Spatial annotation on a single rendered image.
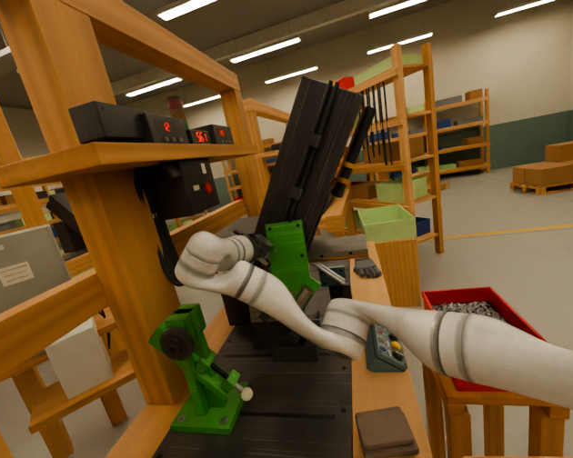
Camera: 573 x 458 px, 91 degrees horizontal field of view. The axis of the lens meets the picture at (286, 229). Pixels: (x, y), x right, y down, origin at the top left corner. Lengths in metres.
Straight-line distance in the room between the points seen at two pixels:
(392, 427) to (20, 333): 0.71
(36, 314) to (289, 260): 0.57
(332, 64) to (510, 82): 4.88
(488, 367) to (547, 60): 10.56
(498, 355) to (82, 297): 0.78
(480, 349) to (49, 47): 0.89
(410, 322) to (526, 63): 10.33
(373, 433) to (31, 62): 0.98
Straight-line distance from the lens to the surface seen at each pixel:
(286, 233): 0.83
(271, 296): 0.52
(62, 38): 0.83
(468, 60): 10.28
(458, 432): 1.01
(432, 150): 3.60
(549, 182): 6.67
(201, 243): 0.50
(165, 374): 0.88
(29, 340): 0.74
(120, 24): 1.01
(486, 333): 0.46
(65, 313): 0.78
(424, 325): 0.49
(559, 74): 10.95
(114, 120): 0.72
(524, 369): 0.45
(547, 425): 1.04
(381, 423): 0.68
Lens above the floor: 1.45
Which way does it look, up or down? 14 degrees down
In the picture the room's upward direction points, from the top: 11 degrees counter-clockwise
